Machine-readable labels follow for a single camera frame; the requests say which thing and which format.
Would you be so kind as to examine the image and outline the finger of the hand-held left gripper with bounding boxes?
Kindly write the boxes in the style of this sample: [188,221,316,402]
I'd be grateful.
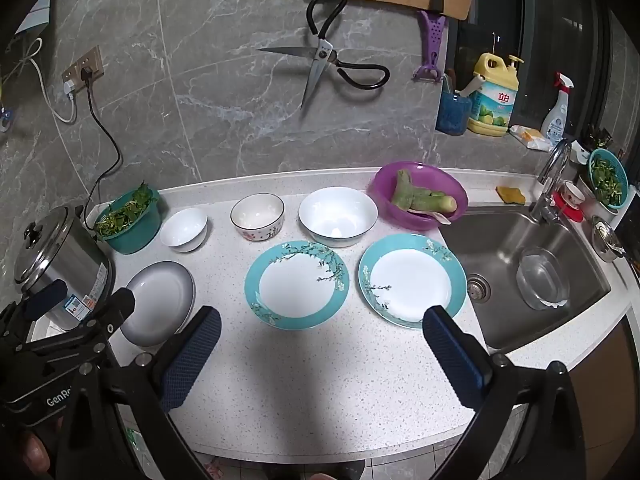
[30,287,137,361]
[21,280,68,322]

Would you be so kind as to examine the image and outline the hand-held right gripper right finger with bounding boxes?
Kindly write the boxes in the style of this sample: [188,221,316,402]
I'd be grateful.
[422,305,586,480]

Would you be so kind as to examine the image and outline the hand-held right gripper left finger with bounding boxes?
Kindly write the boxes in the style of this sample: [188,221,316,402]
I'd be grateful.
[65,305,223,480]

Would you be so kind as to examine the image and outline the grey plate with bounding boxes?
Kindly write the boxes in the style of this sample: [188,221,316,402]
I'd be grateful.
[120,261,197,347]

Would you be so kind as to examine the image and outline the teal floral plate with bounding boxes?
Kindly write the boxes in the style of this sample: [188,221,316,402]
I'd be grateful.
[358,233,468,330]
[244,240,350,330]

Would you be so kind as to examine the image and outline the small white bowl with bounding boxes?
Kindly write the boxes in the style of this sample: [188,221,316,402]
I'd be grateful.
[160,207,208,253]

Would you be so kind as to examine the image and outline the black-rimmed floral bowl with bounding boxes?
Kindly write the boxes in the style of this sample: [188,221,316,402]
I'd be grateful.
[230,193,286,242]

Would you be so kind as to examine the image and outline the large white bowl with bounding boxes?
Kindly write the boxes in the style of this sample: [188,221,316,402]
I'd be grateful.
[298,186,379,248]

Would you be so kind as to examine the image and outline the person's left hand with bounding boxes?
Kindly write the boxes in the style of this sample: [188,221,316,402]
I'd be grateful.
[15,414,67,480]

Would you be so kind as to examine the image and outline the white cloth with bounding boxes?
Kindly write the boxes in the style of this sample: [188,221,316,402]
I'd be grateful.
[27,317,68,343]

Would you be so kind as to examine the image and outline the stainless steel rice cooker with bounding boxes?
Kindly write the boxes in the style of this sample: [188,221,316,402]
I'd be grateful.
[12,205,117,332]

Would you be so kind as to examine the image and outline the sink drain strainer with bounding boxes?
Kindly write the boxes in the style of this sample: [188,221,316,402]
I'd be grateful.
[466,274,490,303]

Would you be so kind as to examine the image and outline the teal plastic basin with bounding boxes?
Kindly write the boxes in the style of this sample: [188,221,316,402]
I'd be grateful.
[94,187,163,255]

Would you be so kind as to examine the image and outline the leafy green vegetables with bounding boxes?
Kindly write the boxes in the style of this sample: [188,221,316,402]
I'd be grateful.
[95,182,158,240]

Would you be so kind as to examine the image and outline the clear glass bowl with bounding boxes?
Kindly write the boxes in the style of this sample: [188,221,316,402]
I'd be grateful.
[516,247,572,311]

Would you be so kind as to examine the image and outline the stainless steel sink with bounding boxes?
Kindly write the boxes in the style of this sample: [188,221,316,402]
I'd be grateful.
[439,205,613,352]

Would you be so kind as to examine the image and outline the wooden base cabinet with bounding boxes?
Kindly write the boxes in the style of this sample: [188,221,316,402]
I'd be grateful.
[567,317,638,466]

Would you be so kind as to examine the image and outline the purple plastic basin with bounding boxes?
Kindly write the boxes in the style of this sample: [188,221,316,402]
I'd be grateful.
[367,161,469,232]

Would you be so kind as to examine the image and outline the red coaster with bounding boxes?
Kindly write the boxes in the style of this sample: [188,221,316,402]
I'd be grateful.
[552,191,585,223]

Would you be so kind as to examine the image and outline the small steel pot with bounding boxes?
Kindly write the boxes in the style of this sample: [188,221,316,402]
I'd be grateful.
[591,216,628,263]

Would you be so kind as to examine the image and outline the small red-patterned cup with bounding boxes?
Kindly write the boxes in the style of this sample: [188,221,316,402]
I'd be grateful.
[562,181,587,209]

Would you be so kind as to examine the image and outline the chrome faucet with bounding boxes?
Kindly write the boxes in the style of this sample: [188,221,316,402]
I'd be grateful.
[530,139,572,225]

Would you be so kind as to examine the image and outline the white and yellow packet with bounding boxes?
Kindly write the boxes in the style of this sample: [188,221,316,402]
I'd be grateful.
[509,125,556,152]

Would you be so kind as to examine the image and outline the blue utensil holder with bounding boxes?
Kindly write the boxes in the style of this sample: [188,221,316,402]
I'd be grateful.
[435,91,473,137]

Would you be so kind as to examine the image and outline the teal colander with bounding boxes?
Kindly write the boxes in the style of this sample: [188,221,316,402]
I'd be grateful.
[587,148,628,209]

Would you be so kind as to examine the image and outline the yellow dish soap bottle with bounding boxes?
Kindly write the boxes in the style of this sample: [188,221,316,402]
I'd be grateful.
[467,52,525,138]

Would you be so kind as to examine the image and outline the white spray bottle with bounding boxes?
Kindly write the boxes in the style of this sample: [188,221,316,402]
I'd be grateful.
[540,72,574,147]

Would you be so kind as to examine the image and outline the purple peeler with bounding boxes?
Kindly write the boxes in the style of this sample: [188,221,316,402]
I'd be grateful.
[412,10,447,82]

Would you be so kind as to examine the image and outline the dark window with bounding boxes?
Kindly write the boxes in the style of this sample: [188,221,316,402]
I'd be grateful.
[447,0,618,128]

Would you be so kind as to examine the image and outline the black power cable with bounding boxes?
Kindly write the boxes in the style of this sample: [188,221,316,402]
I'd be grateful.
[80,66,123,231]

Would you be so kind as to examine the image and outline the white power cable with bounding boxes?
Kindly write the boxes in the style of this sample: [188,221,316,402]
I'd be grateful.
[15,37,78,125]

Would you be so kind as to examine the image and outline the wall power outlet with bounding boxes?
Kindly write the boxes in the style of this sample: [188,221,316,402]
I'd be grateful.
[61,45,105,92]

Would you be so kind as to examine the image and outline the white-handled utensil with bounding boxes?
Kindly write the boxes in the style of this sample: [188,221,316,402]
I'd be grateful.
[457,74,486,98]

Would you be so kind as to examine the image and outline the white wall appliance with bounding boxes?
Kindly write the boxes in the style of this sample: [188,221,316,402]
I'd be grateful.
[15,0,56,36]

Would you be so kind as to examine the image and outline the black-handled kitchen scissors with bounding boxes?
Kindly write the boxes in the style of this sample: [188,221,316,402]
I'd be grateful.
[256,0,391,111]

